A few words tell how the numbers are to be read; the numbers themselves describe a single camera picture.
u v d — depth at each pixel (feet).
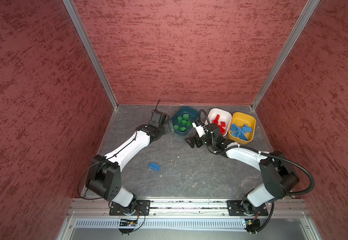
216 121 3.49
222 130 3.39
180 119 3.51
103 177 1.40
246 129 3.29
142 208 2.43
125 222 2.38
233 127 3.48
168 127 2.55
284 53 2.93
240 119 3.65
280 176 1.48
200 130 2.56
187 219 2.38
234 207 2.43
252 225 2.33
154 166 2.88
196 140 2.55
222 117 3.62
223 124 3.49
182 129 3.37
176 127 3.40
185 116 3.62
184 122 3.51
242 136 3.29
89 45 2.80
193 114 3.77
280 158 1.47
